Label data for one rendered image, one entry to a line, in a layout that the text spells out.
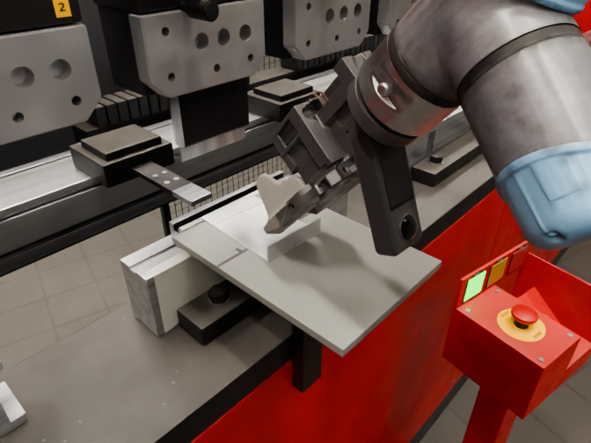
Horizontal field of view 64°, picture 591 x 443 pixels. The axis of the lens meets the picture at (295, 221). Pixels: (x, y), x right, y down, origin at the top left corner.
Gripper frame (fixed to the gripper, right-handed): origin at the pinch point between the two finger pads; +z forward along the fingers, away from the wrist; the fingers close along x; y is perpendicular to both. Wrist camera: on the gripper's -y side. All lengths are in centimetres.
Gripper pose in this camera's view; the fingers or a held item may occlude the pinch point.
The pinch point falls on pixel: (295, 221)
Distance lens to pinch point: 54.1
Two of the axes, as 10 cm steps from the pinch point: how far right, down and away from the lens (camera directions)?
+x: -7.2, 3.8, -5.9
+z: -4.5, 4.0, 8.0
